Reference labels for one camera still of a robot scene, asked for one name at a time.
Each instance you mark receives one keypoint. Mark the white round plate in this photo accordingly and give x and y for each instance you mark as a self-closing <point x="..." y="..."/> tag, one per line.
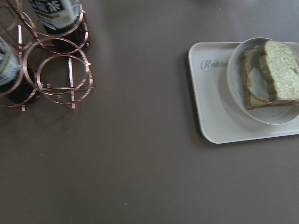
<point x="275" y="115"/>

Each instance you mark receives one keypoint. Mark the bread slice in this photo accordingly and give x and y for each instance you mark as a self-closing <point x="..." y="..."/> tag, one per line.
<point x="250" y="60"/>
<point x="280" y="69"/>

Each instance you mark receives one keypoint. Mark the cream rabbit tray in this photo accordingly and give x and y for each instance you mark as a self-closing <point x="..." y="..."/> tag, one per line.
<point x="220" y="118"/>

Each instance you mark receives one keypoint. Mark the fried egg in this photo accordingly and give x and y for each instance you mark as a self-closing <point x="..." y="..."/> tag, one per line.
<point x="257" y="85"/>

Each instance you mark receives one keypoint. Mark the tea bottle upper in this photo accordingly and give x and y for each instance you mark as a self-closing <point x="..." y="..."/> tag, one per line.
<point x="64" y="23"/>

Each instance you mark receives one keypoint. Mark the tea bottle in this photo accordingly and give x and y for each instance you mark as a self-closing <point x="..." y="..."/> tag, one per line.
<point x="10" y="70"/>
<point x="64" y="23"/>

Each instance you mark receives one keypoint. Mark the bread slice under egg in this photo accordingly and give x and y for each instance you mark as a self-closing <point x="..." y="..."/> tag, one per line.
<point x="250" y="60"/>

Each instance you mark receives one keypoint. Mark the tea bottle lower right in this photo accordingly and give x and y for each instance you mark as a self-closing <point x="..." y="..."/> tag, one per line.
<point x="10" y="70"/>

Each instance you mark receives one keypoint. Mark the copper wire bottle rack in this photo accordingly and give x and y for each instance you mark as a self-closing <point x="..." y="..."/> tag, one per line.
<point x="62" y="78"/>

